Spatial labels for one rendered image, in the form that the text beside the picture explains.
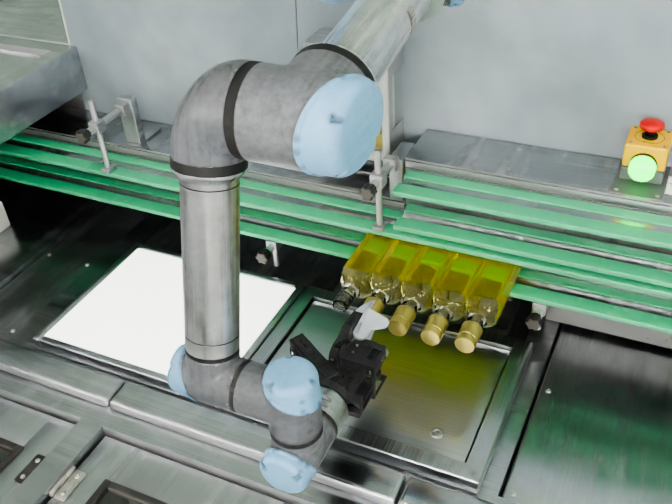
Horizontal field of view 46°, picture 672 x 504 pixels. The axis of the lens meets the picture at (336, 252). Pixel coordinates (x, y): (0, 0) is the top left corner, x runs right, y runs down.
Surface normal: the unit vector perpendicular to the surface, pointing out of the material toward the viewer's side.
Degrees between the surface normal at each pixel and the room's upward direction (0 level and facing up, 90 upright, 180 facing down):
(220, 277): 49
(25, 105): 90
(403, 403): 90
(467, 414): 90
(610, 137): 0
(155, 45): 0
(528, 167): 90
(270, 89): 58
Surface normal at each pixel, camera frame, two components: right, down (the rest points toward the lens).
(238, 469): -0.06, -0.80
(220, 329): 0.38, 0.42
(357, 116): 0.86, 0.29
